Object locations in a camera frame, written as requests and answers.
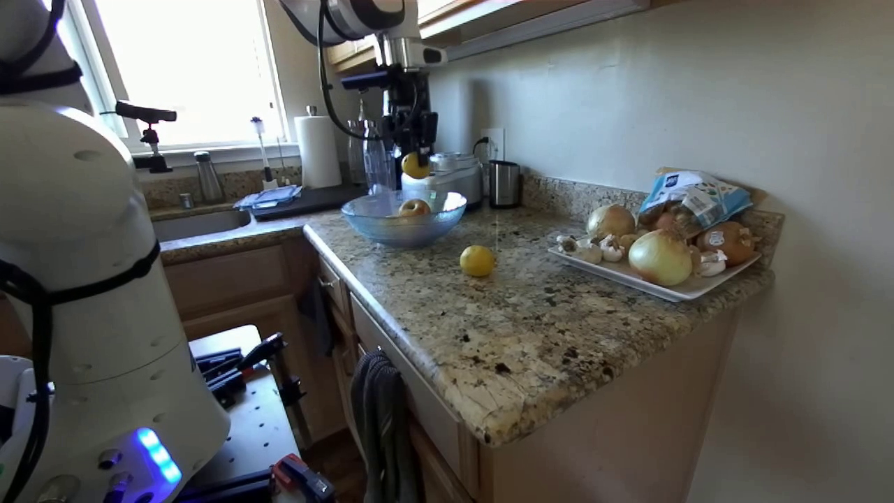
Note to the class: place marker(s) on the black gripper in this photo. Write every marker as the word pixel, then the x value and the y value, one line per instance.
pixel 410 95

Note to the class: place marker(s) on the yellow lemon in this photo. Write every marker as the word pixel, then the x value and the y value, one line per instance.
pixel 414 164
pixel 477 259

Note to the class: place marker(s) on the clear glass bowl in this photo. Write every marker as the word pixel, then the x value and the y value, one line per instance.
pixel 372 226

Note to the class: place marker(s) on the clear plastic measuring cup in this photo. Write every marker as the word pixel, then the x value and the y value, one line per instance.
pixel 376 164

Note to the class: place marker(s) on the clear bottle with metal cap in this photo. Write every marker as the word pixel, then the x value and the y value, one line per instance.
pixel 355 153

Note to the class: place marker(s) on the silver ice cream maker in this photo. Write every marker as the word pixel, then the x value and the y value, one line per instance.
pixel 457 176

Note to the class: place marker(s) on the red yellow apple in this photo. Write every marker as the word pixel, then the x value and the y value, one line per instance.
pixel 414 206

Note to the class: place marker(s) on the white paper towel roll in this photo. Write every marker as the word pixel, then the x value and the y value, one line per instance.
pixel 319 148

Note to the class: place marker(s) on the stainless steel cup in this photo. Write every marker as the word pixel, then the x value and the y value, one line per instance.
pixel 503 185

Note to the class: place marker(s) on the black ribbed drying mat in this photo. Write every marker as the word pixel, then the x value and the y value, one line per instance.
pixel 323 199

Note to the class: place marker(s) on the white dish brush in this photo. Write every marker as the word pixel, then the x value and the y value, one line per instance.
pixel 263 148

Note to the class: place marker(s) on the blue dish cloth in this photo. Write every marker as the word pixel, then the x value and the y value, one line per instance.
pixel 266 199

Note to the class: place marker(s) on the wooden upper cabinet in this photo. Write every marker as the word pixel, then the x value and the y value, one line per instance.
pixel 541 16

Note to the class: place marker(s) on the white mushroom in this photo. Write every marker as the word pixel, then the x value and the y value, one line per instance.
pixel 587 251
pixel 714 237
pixel 714 259
pixel 612 247
pixel 566 244

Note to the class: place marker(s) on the metal sink faucet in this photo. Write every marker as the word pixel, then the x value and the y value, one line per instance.
pixel 209 176

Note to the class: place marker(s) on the dark hanging cloth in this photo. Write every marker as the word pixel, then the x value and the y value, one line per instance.
pixel 319 321

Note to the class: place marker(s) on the small yellow onion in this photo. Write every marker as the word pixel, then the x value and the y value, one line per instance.
pixel 611 222

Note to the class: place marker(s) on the kitchen sink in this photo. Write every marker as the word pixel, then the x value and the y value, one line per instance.
pixel 197 223

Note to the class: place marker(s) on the bright window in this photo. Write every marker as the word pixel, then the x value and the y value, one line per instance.
pixel 186 65

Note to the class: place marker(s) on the brown onion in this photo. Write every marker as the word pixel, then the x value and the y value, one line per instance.
pixel 675 223
pixel 737 241

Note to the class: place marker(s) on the large pale yellow onion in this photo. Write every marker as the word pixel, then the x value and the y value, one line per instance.
pixel 661 258

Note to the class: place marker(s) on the blue plastic food package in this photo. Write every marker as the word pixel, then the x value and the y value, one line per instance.
pixel 693 197

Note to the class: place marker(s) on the gray hanging towel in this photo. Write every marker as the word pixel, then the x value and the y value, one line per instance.
pixel 380 428

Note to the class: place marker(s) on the black clamps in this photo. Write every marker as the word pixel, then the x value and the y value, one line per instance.
pixel 225 366

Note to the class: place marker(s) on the white rectangular plate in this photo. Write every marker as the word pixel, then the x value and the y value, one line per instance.
pixel 688 290

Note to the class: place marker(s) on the black perforated robot table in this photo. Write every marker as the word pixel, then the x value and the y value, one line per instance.
pixel 252 435

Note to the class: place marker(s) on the blue and red clamp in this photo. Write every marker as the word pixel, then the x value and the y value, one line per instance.
pixel 298 479

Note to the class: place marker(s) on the white wall outlet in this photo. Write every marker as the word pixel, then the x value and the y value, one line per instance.
pixel 492 141

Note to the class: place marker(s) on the black camera on stand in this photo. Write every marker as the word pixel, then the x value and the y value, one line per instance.
pixel 147 115

